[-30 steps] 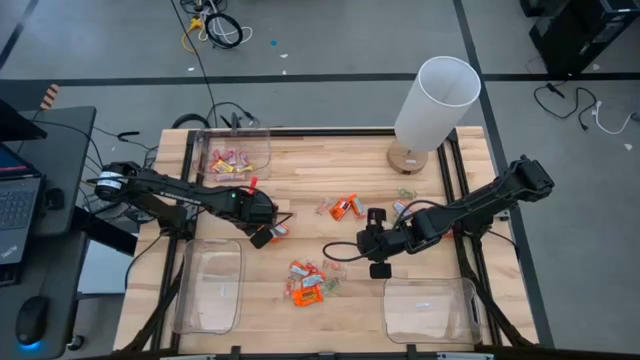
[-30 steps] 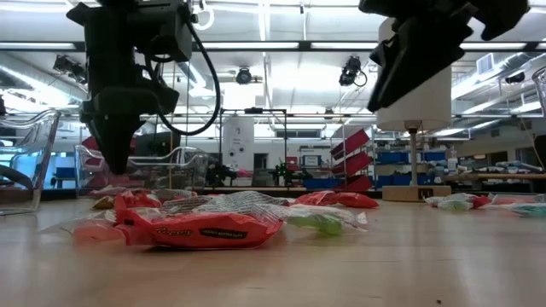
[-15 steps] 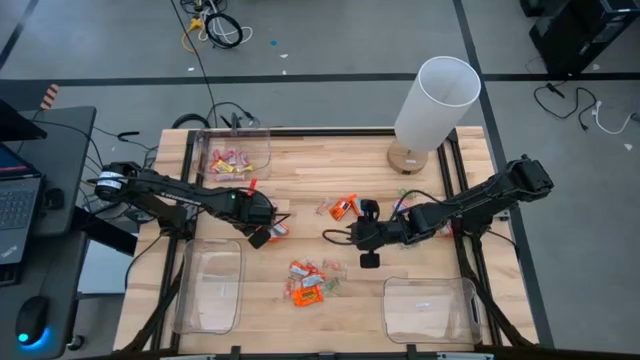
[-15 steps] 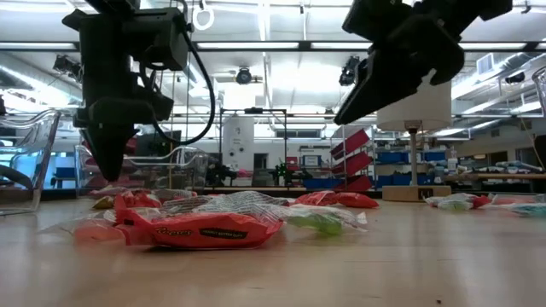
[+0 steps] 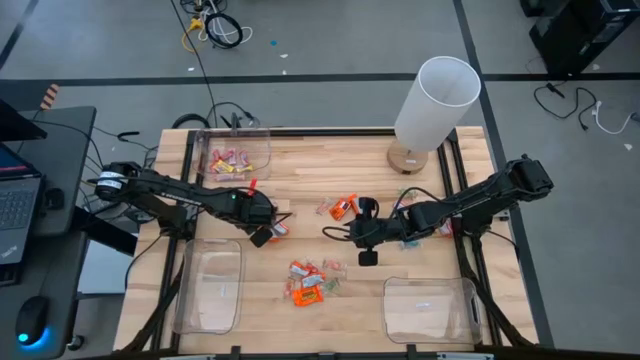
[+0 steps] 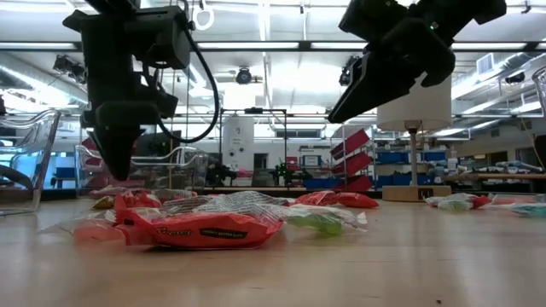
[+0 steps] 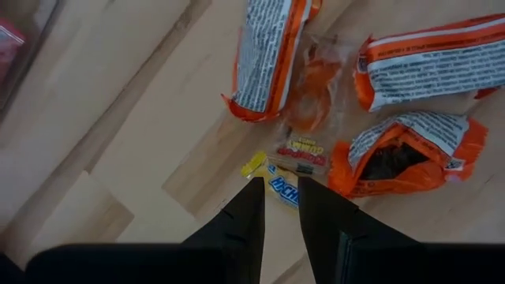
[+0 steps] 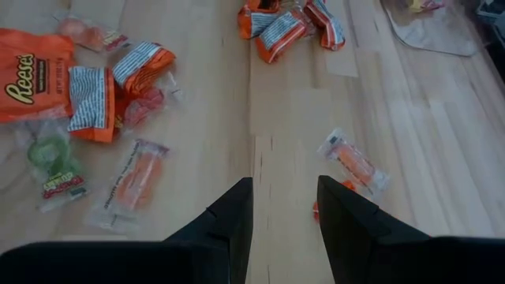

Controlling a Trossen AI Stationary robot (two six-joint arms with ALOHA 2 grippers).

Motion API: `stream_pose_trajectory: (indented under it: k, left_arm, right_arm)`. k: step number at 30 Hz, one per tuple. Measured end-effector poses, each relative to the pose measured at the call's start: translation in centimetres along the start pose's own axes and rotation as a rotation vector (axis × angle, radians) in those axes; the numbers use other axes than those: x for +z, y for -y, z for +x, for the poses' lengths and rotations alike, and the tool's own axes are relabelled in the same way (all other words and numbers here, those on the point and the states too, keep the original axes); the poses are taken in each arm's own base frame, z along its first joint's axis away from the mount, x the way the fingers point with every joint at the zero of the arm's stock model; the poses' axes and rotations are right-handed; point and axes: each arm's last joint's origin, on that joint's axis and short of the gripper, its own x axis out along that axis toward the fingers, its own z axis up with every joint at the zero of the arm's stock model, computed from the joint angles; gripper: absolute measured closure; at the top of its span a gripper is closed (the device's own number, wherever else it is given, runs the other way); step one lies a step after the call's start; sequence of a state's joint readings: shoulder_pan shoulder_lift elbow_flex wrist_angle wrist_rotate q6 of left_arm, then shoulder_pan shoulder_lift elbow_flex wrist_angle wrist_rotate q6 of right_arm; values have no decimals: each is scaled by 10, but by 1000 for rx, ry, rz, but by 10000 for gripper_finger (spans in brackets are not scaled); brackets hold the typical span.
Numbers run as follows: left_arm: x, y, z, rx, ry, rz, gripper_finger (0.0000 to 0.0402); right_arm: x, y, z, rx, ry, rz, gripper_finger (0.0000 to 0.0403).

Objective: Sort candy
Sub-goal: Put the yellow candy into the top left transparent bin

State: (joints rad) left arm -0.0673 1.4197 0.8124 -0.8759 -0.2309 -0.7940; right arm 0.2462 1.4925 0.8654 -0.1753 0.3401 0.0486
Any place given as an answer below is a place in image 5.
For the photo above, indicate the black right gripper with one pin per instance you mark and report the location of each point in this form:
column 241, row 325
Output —
column 368, row 258

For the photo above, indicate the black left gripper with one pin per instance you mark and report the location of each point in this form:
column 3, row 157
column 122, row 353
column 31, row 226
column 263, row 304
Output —
column 261, row 236

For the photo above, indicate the orange candy pack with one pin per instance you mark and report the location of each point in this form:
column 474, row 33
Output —
column 340, row 209

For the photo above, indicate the pink candy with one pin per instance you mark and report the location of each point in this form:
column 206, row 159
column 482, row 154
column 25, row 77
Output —
column 230, row 156
column 229, row 176
column 216, row 155
column 243, row 157

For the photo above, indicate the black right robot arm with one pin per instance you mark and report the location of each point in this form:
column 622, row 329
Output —
column 475, row 200

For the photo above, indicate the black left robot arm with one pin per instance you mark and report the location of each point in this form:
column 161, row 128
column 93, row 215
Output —
column 175, row 192

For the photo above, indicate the teal wrapped candy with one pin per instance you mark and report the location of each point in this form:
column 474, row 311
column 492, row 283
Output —
column 411, row 245

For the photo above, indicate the clear wrapped green candy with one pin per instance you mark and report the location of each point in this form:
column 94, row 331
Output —
column 331, row 285
column 406, row 192

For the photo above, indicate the red white candy wrapper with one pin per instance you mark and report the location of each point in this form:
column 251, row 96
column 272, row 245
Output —
column 445, row 228

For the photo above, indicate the red tape tag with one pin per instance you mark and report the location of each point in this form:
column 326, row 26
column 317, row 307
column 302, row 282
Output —
column 252, row 187

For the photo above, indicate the clear plastic bin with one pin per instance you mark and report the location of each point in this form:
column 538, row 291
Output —
column 430, row 310
column 210, row 285
column 260, row 145

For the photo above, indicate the large orange Reese's pack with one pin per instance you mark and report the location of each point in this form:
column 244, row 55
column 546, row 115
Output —
column 307, row 296

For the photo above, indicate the white shade table lamp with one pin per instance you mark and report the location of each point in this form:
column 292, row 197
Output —
column 440, row 100

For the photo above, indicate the small black desk device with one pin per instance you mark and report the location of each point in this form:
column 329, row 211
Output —
column 53, row 198

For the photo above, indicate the black desk caster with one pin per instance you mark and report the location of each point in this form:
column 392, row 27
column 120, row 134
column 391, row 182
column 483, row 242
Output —
column 75, row 342

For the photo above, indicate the black desk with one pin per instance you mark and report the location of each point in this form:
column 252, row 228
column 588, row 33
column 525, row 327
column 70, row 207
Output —
column 65, row 145

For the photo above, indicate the black laptop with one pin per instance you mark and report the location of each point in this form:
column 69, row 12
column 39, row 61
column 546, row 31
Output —
column 20, row 210

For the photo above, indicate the black computer mouse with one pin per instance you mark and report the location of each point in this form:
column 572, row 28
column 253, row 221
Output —
column 31, row 317

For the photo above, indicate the orange black striped marker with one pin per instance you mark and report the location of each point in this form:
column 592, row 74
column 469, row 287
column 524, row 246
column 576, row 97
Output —
column 50, row 96

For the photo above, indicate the black monitor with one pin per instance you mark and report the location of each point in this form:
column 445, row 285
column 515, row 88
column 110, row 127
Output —
column 15, row 125

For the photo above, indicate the black computer tower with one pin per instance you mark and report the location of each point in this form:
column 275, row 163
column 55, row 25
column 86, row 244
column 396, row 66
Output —
column 580, row 35

